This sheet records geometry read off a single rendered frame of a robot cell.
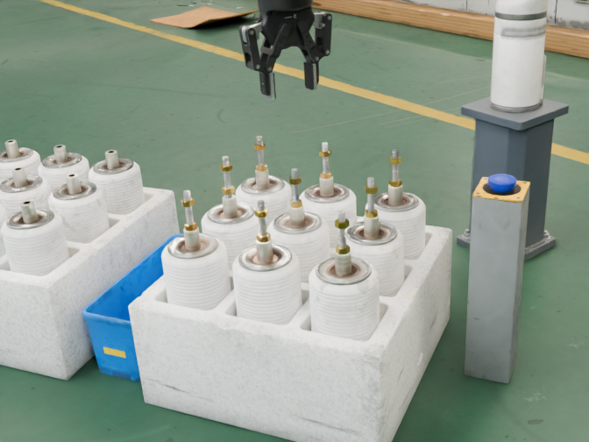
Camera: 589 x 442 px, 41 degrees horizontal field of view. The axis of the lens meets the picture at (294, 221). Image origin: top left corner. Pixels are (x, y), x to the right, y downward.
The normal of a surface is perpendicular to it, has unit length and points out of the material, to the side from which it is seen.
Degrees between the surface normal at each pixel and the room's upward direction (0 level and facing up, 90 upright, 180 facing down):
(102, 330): 92
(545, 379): 0
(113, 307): 88
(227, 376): 90
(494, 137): 90
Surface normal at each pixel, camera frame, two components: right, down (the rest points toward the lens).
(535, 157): 0.60, 0.31
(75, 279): 0.92, 0.12
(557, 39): -0.79, 0.30
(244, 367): -0.40, 0.42
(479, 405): -0.06, -0.90
